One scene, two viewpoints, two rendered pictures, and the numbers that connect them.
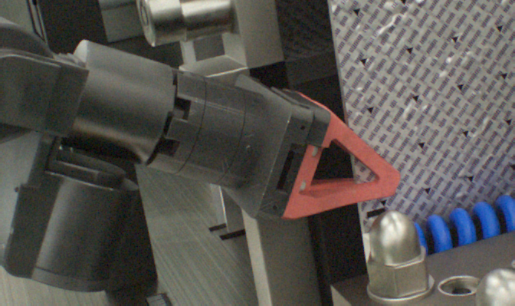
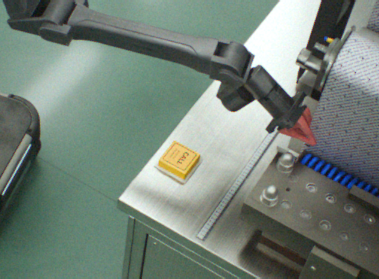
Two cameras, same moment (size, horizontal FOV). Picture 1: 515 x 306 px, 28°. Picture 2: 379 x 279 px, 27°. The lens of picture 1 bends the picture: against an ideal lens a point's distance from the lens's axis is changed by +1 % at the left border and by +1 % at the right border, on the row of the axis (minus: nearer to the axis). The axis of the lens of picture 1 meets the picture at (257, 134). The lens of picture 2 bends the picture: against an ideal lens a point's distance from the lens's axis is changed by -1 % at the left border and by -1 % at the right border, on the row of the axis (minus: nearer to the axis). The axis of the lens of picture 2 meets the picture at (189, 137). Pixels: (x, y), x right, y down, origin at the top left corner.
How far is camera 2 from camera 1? 1.29 m
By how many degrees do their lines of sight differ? 45
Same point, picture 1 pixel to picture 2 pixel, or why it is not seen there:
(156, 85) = (264, 90)
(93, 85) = (250, 82)
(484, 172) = (339, 159)
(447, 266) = (300, 171)
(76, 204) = (235, 97)
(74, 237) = (231, 101)
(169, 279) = not seen: hidden behind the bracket
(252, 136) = (278, 114)
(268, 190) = (270, 128)
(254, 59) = (315, 87)
